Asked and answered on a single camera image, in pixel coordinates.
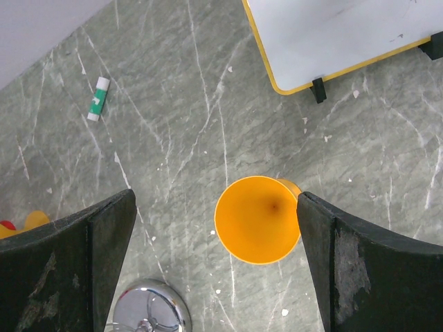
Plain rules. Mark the red plastic wine glass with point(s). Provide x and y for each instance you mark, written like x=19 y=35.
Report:
x=8 y=225

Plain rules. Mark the orange wine glass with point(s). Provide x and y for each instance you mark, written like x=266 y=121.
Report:
x=35 y=219
x=256 y=219

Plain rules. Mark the chrome wine glass rack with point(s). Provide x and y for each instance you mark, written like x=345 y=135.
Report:
x=150 y=305

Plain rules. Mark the green white marker pen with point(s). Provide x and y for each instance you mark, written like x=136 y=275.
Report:
x=98 y=100

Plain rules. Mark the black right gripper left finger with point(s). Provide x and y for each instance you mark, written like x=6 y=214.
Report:
x=62 y=276

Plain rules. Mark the small whiteboard wooden frame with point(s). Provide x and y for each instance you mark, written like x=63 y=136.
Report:
x=306 y=43

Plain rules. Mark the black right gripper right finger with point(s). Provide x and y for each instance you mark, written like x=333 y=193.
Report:
x=368 y=278

